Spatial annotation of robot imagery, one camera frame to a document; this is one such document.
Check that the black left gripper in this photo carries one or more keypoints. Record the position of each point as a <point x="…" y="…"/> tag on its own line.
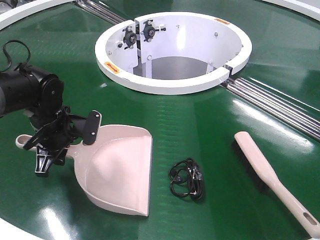
<point x="54" y="137"/>

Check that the pink plastic dustpan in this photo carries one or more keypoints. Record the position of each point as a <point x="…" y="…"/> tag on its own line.
<point x="115" y="171"/>

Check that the beige hand brush black bristles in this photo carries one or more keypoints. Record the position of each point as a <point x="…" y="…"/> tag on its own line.
<point x="265" y="178"/>

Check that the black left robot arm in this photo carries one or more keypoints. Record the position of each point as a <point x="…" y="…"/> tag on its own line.
<point x="40" y="94"/>

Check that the orange arrow warning sticker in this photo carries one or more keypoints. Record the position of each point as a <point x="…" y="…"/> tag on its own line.
<point x="112" y="67"/>

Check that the white outer rim top-left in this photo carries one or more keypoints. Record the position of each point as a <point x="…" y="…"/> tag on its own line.
<point x="13" y="15"/>

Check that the steel rollers top-left strip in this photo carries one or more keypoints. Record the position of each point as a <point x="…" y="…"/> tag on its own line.
<point x="100" y="10"/>

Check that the orange sticker top rim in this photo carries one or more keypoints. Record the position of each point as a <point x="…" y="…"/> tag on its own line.
<point x="222" y="21"/>

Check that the steel rollers right strip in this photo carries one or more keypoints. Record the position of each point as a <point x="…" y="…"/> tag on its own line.
<point x="279" y="107"/>

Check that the white outer rim top-right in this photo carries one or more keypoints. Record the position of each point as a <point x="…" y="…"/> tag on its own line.
<point x="309" y="8"/>

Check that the left black bearing mount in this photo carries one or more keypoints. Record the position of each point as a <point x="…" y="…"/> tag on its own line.
<point x="130" y="37"/>

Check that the black bearing mount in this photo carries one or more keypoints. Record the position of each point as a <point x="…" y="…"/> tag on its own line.
<point x="130" y="37"/>
<point x="150" y="30"/>

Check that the white central ring housing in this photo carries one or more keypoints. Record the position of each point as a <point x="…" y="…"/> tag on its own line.
<point x="225" y="50"/>

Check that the right black bearing mount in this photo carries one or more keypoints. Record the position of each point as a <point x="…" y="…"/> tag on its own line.
<point x="150" y="30"/>

